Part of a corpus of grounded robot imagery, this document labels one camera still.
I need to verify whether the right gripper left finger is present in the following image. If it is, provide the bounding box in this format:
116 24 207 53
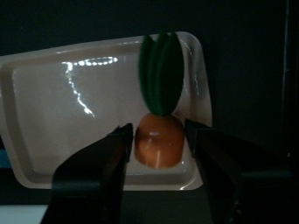
40 122 136 224

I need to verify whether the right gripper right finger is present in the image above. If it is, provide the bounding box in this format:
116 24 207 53
183 117 299 224

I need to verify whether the orange toy carrot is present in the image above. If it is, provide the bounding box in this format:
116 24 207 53
133 30 185 170

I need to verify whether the beige rectangular plastic plate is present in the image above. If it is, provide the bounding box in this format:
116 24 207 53
0 31 213 192

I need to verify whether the blue tape piece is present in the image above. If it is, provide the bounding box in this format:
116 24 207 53
0 150 12 170

